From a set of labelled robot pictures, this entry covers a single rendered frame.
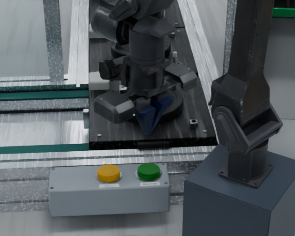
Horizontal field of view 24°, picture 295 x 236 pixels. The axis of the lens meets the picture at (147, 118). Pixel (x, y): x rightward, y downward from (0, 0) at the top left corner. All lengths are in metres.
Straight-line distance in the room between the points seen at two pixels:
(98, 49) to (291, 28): 0.47
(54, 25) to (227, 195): 0.61
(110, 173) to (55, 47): 0.39
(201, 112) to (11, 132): 0.39
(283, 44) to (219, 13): 0.74
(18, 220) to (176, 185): 0.30
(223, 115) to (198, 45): 0.71
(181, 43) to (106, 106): 0.59
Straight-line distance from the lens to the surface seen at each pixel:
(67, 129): 1.41
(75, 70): 1.54
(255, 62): 0.95
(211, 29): 1.98
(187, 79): 1.15
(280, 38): 1.37
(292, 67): 1.35
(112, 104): 1.07
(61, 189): 1.18
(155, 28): 1.05
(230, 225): 1.03
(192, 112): 1.36
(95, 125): 1.32
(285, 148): 1.47
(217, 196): 1.01
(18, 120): 1.46
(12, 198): 1.28
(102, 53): 1.59
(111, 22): 1.10
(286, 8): 1.24
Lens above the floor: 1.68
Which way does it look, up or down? 32 degrees down
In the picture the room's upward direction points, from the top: straight up
